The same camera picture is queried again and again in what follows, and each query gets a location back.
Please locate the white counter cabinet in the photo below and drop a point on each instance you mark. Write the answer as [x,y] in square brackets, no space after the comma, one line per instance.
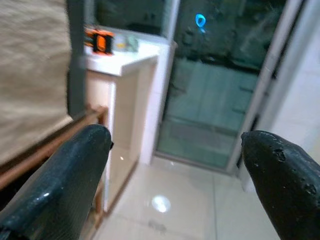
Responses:
[125,100]

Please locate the dark glass window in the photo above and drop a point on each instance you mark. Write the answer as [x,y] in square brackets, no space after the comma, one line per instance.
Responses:
[130,15]

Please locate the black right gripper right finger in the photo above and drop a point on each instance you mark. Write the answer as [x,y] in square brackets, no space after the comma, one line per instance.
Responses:
[287,180]

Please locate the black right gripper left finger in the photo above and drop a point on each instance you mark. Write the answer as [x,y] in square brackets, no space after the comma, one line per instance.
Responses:
[62,180]

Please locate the pale glass jar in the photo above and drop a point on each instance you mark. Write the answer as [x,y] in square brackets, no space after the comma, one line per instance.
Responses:
[131,42]

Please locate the grey steel fridge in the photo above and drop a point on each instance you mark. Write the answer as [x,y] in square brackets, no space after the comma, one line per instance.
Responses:
[76,62]

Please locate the glass sliding door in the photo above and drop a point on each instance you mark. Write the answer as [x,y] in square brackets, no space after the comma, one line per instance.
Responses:
[207,87]

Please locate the wooden slatted rack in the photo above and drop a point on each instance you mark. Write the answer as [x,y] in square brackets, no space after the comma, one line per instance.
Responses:
[25,166]

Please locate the beige hanging cloth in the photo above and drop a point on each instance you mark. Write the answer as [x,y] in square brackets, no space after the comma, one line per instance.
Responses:
[32,75]

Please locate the orange black device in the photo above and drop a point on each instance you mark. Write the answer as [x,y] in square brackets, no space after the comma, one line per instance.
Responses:
[101,42]

